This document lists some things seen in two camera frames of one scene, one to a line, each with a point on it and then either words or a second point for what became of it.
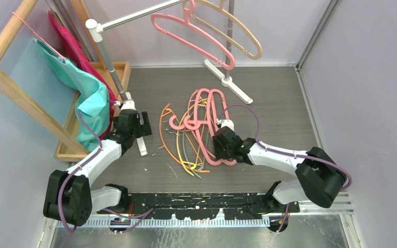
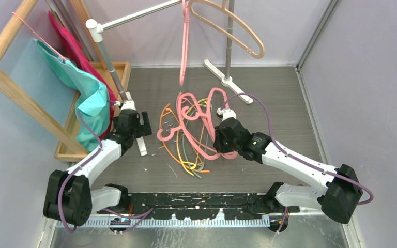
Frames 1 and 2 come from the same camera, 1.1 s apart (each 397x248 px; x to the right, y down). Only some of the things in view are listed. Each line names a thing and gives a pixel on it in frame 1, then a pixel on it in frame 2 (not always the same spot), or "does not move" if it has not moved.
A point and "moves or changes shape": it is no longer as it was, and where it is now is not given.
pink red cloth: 75,55 does not move
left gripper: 143,129 does not move
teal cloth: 93,100 does not move
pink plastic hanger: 186,20 → 185,31
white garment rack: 96,28 does not move
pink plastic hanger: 231,163 moves or changes shape
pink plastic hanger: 196,122 → 182,128
